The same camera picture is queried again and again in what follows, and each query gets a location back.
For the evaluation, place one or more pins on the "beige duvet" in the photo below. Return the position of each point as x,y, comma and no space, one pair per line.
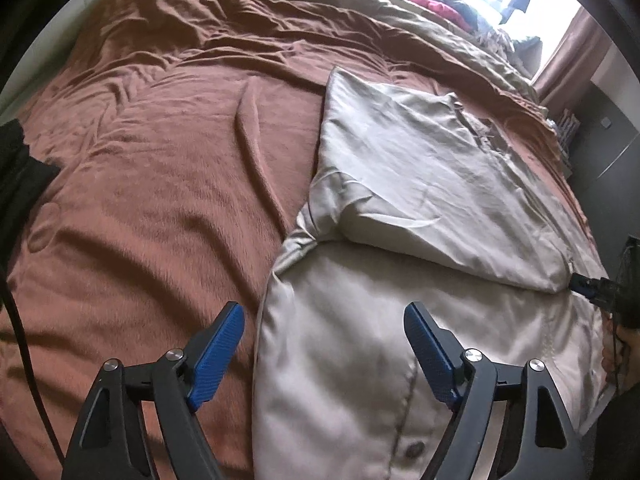
400,25

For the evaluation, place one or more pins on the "pink curtain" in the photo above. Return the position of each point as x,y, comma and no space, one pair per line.
570,55

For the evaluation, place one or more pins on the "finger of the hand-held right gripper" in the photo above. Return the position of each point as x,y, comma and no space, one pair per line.
585,286

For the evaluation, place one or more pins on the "person's right hand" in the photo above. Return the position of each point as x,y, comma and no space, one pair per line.
612,355

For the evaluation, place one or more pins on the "pink cloth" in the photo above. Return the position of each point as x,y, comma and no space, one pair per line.
432,5

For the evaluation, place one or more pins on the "beige large garment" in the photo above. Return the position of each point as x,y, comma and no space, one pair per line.
400,185

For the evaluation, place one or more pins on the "pile of clothes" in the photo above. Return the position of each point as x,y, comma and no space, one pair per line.
485,30

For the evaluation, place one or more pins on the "dark cloth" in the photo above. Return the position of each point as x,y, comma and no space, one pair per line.
20,185

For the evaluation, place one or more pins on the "brown blanket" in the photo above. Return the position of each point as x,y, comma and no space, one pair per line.
150,185

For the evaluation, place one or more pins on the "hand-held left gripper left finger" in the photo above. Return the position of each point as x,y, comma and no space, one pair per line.
220,350

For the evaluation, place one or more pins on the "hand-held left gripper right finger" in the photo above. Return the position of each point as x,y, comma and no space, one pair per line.
425,350

